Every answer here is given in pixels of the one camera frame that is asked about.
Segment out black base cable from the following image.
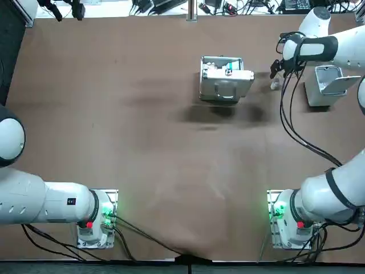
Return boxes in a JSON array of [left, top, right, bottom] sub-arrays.
[[113, 213, 190, 256]]

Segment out aluminium camera post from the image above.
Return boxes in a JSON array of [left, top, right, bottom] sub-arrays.
[[186, 0, 198, 22]]

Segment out white lidded waste bin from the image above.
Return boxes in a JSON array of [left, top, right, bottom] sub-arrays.
[[304, 65, 362, 107]]

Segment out black labelled power adapter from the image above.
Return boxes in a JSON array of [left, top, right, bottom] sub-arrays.
[[281, 0, 313, 14]]

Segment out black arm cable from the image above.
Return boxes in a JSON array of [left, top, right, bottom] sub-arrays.
[[287, 67, 344, 166]]

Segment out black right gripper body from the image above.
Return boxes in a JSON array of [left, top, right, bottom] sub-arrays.
[[281, 57, 306, 72]]

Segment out packaged medical supplies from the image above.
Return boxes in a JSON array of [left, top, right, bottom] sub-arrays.
[[204, 58, 243, 72]]

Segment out aluminium medical kit case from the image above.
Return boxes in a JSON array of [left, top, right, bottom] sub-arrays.
[[198, 55, 255, 105]]

